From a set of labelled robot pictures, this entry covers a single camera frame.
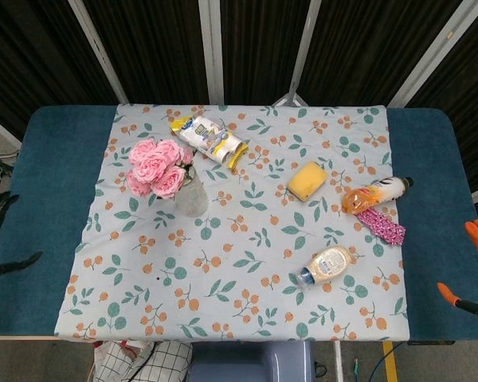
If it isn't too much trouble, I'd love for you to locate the white black checkered bag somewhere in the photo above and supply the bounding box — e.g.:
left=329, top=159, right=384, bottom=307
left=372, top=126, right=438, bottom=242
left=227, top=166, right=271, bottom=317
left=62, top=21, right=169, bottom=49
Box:
left=92, top=339, right=194, bottom=382

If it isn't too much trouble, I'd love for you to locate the yellow white snack packet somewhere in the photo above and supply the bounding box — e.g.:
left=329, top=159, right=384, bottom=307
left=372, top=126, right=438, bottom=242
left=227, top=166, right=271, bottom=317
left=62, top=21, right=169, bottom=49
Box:
left=170, top=115, right=250, bottom=170

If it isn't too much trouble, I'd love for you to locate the yellow sponge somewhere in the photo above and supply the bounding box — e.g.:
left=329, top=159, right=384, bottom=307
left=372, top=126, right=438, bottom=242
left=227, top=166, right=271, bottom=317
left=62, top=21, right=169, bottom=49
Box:
left=287, top=160, right=331, bottom=204

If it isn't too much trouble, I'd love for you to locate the orange drink bottle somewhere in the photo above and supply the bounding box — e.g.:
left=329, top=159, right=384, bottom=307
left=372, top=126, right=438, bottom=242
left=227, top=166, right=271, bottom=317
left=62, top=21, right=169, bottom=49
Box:
left=341, top=176, right=415, bottom=216

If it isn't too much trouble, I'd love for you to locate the white table leg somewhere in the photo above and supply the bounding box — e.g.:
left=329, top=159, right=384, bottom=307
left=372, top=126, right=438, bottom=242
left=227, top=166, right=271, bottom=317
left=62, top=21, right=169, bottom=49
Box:
left=331, top=341, right=344, bottom=382

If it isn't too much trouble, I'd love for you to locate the mayonnaise squeeze bottle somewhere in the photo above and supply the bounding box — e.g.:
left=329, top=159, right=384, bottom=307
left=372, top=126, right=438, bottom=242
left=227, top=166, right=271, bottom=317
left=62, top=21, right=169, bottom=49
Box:
left=294, top=244, right=355, bottom=289

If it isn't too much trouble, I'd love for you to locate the pink patterned knitted cloth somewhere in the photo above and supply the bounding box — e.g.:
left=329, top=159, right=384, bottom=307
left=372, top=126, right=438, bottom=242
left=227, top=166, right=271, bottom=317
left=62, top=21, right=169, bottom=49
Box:
left=354, top=207, right=407, bottom=248

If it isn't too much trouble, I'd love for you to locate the teal blue table cover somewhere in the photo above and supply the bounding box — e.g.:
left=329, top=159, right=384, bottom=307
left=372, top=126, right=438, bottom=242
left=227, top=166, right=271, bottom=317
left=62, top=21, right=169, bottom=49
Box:
left=0, top=104, right=478, bottom=344

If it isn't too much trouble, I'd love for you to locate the clear glass vase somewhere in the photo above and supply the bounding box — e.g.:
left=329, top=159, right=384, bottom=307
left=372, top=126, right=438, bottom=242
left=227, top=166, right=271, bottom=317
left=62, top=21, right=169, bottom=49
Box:
left=174, top=164, right=210, bottom=219

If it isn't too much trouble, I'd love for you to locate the floral leaf print tablecloth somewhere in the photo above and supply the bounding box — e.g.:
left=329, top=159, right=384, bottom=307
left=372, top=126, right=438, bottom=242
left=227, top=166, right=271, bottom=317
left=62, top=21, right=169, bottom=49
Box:
left=53, top=103, right=412, bottom=344

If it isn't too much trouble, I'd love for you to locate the pink artificial flower bouquet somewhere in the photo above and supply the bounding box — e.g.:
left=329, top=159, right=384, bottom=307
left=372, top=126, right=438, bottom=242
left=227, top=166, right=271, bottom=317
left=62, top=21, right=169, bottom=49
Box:
left=126, top=138, right=196, bottom=201

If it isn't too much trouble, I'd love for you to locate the blue cable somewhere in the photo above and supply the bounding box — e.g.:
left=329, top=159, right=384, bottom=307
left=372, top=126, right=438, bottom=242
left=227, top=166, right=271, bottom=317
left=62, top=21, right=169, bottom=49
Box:
left=371, top=341, right=404, bottom=382

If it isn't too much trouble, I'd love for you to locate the blue grey plastic stool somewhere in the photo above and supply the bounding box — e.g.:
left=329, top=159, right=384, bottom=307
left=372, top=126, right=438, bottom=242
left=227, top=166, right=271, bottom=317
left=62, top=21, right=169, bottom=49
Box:
left=186, top=341, right=316, bottom=382

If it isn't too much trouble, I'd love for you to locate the white post with tripod base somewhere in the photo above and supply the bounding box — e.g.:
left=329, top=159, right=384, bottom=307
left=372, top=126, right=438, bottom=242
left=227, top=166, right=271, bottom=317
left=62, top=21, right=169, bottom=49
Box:
left=272, top=0, right=323, bottom=108

